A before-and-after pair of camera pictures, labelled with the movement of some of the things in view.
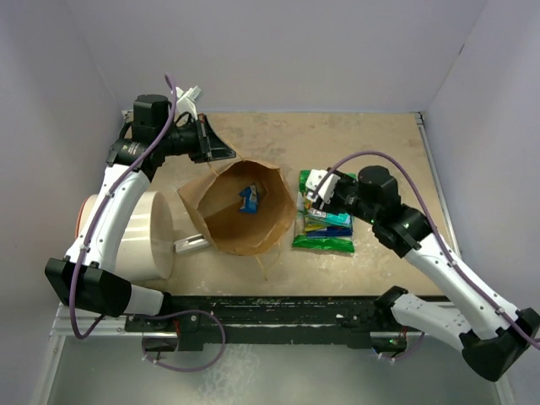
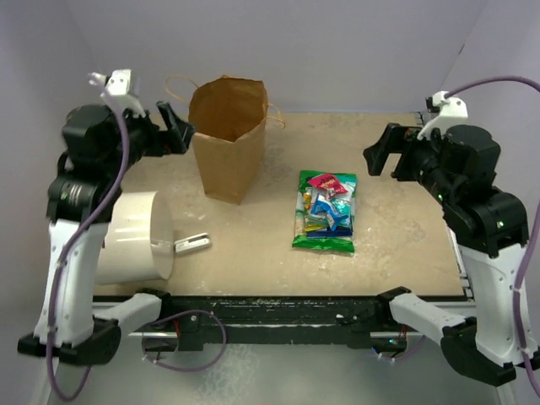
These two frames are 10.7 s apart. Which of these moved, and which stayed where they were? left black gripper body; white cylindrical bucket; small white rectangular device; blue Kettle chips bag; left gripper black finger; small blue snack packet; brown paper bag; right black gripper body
Moved: left gripper black finger; small blue snack packet; brown paper bag; left black gripper body; right black gripper body
Stayed: small white rectangular device; white cylindrical bucket; blue Kettle chips bag
